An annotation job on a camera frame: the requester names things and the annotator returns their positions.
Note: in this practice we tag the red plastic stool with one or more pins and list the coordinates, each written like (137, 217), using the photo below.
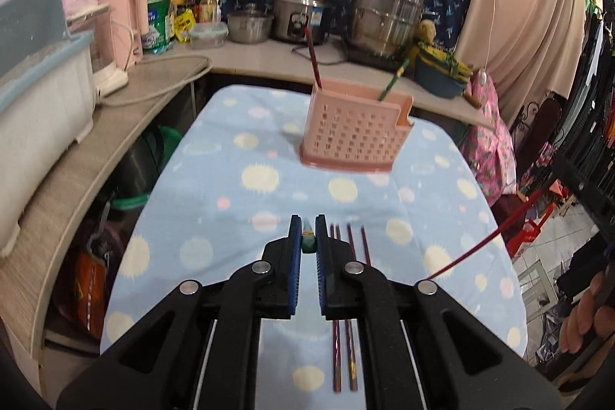
(533, 227)

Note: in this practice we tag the green tin can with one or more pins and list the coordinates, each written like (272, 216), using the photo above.
(158, 25)

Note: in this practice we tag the yellow liquid bottle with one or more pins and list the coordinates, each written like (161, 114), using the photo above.
(207, 4)

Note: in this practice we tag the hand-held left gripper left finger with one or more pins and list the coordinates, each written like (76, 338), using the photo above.
(294, 266)

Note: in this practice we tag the black induction cooktop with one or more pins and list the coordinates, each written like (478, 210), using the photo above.
(365, 57)

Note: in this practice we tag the steel rice cooker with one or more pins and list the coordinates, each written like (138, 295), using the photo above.
(302, 6)

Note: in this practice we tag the dark wooden chair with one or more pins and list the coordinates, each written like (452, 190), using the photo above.
(543, 126)

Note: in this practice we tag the clear plastic food container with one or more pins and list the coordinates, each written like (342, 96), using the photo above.
(207, 35)

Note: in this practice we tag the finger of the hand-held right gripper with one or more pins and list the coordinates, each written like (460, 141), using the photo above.
(584, 184)

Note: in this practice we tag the person's right hand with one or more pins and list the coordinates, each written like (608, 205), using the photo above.
(579, 318)

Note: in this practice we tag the green chopstick gold label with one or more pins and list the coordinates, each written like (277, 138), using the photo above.
(307, 242)
(395, 79)

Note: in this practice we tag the yellow packet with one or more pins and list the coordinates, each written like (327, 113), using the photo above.
(185, 25)

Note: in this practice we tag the blue dotted printed blanket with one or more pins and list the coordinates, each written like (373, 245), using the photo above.
(230, 208)

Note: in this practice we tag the grey-blue perforated lid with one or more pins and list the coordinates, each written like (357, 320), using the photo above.
(29, 16)

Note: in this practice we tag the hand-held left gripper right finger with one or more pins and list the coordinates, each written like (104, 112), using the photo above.
(321, 266)

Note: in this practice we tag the green plastic bucket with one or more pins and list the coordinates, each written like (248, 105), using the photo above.
(129, 201)

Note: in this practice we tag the green yellow vegetables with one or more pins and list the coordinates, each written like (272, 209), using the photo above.
(444, 58)

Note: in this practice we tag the white dish drainer tub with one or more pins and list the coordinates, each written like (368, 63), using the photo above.
(38, 102)

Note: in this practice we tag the blue plastic basin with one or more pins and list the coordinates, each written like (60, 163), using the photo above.
(439, 83)

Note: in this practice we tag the brown chopstick gold band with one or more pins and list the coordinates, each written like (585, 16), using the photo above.
(352, 352)
(336, 352)

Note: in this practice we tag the tan lumpy root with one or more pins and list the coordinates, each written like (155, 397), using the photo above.
(425, 33)

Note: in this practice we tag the steel pot with lid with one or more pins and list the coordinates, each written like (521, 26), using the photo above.
(249, 25)

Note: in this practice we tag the red chopstick black band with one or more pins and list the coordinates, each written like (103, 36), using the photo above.
(499, 227)
(313, 57)

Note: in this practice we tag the pink floral cloth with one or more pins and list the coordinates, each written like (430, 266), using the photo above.
(490, 141)

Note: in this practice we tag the orange plastic bag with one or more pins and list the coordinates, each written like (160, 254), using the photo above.
(89, 275)

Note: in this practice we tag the grey wooden counter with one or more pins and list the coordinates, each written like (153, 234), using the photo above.
(96, 141)

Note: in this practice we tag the pink perforated utensil basket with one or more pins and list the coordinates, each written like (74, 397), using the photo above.
(355, 136)

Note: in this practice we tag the dark hanging clothes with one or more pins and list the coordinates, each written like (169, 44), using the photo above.
(596, 78)

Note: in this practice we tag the stacked steel steamer pot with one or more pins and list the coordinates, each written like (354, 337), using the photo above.
(387, 18)

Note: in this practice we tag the white small kitchen appliance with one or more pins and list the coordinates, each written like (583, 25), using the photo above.
(108, 69)

